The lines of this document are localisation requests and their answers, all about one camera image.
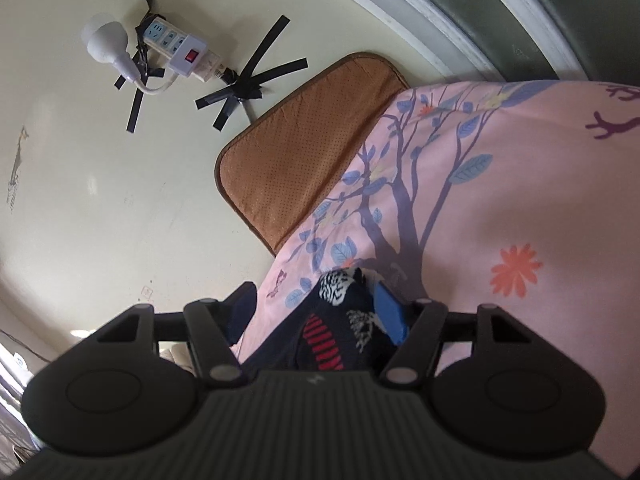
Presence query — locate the navy red patterned sweater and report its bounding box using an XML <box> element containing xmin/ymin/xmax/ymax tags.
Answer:
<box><xmin>242</xmin><ymin>266</ymin><xmax>422</xmax><ymax>377</ymax></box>

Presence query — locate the brown dotted cushion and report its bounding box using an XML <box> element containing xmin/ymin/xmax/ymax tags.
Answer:
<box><xmin>214</xmin><ymin>52</ymin><xmax>409</xmax><ymax>254</ymax></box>

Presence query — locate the pink floral bed sheet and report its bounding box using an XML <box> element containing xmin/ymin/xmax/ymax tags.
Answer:
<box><xmin>239</xmin><ymin>80</ymin><xmax>639</xmax><ymax>474</ymax></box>

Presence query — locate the black tape cross lower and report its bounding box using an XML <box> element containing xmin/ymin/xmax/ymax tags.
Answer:
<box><xmin>194</xmin><ymin>15</ymin><xmax>308</xmax><ymax>131</ymax></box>

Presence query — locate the black tape cross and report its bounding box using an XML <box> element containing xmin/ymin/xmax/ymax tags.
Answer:
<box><xmin>126</xmin><ymin>0</ymin><xmax>165</xmax><ymax>133</ymax></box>
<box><xmin>194</xmin><ymin>15</ymin><xmax>308</xmax><ymax>131</ymax></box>

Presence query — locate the black tape cross upper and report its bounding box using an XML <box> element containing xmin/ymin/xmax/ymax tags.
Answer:
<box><xmin>126</xmin><ymin>0</ymin><xmax>165</xmax><ymax>133</ymax></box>

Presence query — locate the white power strip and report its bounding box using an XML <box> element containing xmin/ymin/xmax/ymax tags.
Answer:
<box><xmin>142</xmin><ymin>16</ymin><xmax>226</xmax><ymax>82</ymax></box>

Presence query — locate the white bulb lamp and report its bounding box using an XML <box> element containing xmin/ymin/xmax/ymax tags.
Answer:
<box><xmin>81</xmin><ymin>13</ymin><xmax>178</xmax><ymax>96</ymax></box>

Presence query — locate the pink wall sticker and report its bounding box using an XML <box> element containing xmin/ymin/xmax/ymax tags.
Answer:
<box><xmin>141</xmin><ymin>286</ymin><xmax>153</xmax><ymax>299</ymax></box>

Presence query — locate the white window frame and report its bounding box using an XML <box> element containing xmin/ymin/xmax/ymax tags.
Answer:
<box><xmin>294</xmin><ymin>0</ymin><xmax>640</xmax><ymax>84</ymax></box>

